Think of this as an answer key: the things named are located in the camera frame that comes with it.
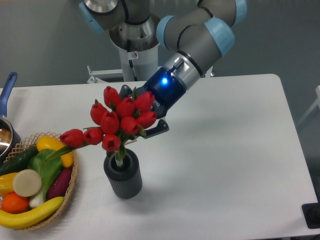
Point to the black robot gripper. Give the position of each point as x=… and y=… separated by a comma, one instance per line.
x=166, y=89

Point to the red tulip bouquet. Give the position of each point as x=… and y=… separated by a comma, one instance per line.
x=119, y=120

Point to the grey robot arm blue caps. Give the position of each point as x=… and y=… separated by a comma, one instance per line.
x=169, y=55

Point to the dark grey ribbed vase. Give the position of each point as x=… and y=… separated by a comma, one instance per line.
x=126, y=182

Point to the yellow squash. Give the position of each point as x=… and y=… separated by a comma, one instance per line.
x=48, y=142

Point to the green bok choy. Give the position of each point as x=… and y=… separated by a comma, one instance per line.
x=48, y=169

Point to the purple sweet potato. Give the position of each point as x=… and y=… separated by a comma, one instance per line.
x=60, y=185

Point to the green cucumber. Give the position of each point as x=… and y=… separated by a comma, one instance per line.
x=18, y=162

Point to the beige round disc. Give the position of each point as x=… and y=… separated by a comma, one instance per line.
x=27, y=183

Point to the yellow banana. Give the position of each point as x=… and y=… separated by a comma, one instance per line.
x=31, y=217

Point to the small yellow pepper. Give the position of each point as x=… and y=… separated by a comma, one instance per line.
x=6, y=183

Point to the orange fruit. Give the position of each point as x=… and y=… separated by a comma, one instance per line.
x=14, y=204

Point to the black device at table edge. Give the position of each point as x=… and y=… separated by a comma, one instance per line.
x=311, y=212

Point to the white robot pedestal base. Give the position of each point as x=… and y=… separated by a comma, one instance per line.
x=188, y=64

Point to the blue handled saucepan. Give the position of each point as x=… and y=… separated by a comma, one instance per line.
x=8, y=136

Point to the white frame at right edge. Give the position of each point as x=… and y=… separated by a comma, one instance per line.
x=313, y=109

